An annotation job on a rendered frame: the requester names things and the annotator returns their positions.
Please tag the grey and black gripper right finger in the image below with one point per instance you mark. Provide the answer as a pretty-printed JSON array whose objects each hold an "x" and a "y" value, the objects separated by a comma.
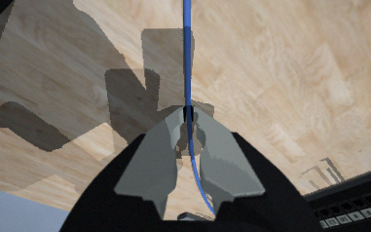
[{"x": 231, "y": 169}]

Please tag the dark blue network cable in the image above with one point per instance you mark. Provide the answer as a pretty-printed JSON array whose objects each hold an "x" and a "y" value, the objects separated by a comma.
[{"x": 187, "y": 59}]

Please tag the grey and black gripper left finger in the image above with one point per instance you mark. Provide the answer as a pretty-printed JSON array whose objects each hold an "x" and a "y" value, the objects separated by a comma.
[{"x": 145, "y": 170}]

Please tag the black network patch panel rack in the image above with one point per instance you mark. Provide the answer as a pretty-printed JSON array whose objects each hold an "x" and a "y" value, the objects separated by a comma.
[{"x": 344, "y": 208}]

